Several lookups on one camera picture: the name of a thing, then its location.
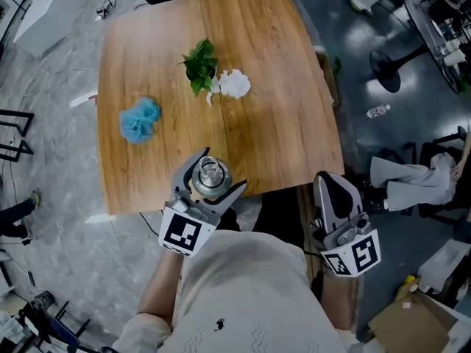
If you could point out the large cardboard box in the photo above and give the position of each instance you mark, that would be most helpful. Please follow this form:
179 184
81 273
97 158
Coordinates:
408 326

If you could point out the white cabinet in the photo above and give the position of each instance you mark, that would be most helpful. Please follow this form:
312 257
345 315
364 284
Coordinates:
44 17

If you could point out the person's cream shirt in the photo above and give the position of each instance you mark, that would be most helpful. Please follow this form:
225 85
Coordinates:
239 296

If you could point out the person's right forearm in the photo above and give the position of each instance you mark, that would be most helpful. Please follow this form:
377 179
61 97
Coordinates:
338 303

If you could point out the black metal frame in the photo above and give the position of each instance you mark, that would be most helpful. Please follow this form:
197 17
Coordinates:
27 120

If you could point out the black folding chair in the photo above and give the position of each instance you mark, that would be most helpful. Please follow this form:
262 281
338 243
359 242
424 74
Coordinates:
46 300

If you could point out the green potted plant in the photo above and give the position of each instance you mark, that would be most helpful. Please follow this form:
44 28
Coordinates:
200 66

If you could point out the stainless steel bottle cap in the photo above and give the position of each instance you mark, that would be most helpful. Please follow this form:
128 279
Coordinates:
211 177

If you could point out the clear plastic water bottle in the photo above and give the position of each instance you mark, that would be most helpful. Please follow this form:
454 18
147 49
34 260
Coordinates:
379 111

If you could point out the crumpled white tissue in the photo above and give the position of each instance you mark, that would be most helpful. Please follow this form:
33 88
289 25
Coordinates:
235 85

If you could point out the person's left forearm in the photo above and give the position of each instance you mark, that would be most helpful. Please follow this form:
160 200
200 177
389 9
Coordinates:
158 292

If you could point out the dark round pedestal table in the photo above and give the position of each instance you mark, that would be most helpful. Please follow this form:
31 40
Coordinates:
427 28

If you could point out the person's black trousers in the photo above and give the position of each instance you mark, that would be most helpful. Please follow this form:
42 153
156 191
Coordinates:
279 219

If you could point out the white foam box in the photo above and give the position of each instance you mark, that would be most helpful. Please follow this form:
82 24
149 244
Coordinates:
445 265

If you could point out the silver wristwatch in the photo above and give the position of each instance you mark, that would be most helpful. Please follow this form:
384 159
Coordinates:
329 272

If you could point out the blue mesh bath sponge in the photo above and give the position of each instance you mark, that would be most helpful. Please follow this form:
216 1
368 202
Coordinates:
140 121

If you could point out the small open cardboard box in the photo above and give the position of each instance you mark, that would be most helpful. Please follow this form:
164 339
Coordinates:
329 83

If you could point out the green bottle body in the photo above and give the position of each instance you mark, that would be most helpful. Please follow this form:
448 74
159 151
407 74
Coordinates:
222 190

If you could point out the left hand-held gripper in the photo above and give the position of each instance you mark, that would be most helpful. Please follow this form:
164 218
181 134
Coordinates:
180 234

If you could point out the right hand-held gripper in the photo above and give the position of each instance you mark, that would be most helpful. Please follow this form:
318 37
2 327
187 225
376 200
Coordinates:
360 254

